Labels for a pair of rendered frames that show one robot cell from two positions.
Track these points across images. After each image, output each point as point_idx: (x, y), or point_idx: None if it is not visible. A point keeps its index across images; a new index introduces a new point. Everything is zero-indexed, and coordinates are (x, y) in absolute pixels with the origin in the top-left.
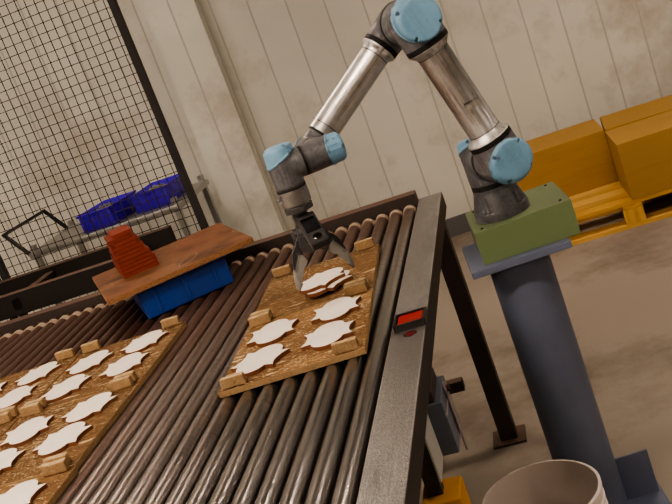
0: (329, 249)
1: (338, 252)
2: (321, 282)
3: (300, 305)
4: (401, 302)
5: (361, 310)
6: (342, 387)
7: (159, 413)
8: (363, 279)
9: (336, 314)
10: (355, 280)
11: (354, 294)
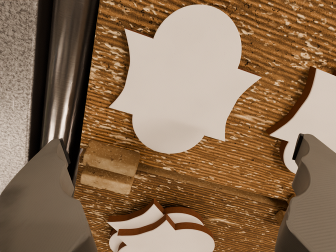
0: (85, 246)
1: (49, 198)
2: (168, 236)
3: (221, 210)
4: (21, 8)
5: (125, 11)
6: None
7: None
8: (84, 173)
9: (196, 31)
10: (102, 184)
11: (121, 148)
